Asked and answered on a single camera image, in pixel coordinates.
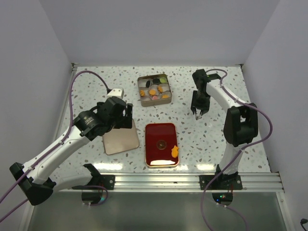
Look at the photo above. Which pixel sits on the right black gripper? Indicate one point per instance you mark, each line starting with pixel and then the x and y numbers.
pixel 195 104

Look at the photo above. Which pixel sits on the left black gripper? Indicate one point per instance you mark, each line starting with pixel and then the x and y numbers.
pixel 125 121

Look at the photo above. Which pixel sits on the gold tin lid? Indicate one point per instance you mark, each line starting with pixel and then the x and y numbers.
pixel 121 140

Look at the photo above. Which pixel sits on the orange round cookie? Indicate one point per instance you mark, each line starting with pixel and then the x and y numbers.
pixel 152 92

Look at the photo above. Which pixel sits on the green round cookie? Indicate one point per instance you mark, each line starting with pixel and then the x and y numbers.
pixel 163 80

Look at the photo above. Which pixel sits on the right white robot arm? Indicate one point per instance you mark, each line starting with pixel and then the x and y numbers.
pixel 240 128

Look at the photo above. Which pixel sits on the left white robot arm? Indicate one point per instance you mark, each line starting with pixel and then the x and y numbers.
pixel 34 176

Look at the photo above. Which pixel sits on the gold cookie tin box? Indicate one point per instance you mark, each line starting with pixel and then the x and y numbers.
pixel 147 101

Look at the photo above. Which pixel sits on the red rectangular tray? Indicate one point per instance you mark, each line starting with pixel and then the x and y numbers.
pixel 160 138

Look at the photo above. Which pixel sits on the orange fish shaped cookie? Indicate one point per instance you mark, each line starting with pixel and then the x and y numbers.
pixel 175 151

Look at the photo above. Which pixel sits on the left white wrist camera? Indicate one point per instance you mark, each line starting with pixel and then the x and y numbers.
pixel 116 92

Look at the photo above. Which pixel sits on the left black base bracket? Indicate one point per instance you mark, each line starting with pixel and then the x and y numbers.
pixel 107 181

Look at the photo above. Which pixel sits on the black base bracket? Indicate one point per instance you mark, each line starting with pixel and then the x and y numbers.
pixel 223 182
pixel 107 181

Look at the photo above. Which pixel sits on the right black base bracket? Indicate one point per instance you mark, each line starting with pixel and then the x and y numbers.
pixel 223 182

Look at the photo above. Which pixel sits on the aluminium frame rail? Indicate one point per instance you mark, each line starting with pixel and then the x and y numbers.
pixel 166 182

